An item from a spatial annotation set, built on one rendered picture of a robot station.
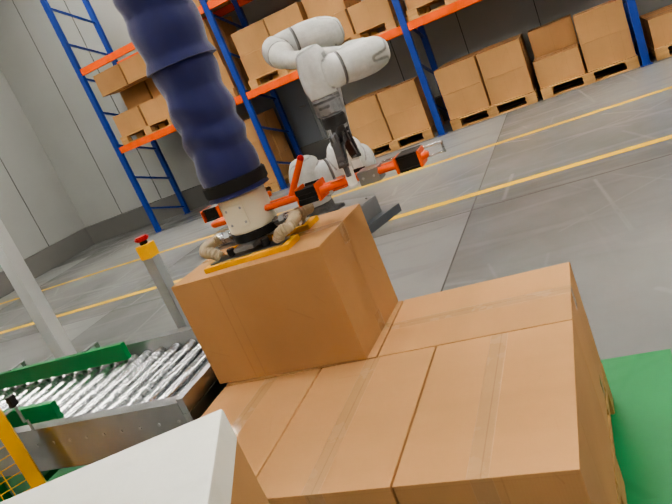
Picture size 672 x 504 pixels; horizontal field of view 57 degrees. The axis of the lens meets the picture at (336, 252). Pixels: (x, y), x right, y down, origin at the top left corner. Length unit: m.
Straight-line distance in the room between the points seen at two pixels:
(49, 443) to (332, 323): 1.30
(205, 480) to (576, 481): 0.79
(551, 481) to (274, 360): 1.09
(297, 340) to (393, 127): 7.48
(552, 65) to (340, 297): 7.32
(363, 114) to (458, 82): 1.46
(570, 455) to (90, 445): 1.80
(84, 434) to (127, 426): 0.22
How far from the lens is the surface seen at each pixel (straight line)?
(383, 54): 1.98
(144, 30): 2.06
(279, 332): 2.07
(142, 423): 2.38
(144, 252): 3.08
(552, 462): 1.37
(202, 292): 2.14
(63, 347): 5.59
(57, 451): 2.75
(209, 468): 0.82
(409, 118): 9.27
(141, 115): 11.14
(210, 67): 2.07
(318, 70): 1.91
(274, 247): 2.00
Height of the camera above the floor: 1.40
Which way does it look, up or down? 15 degrees down
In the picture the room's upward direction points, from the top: 23 degrees counter-clockwise
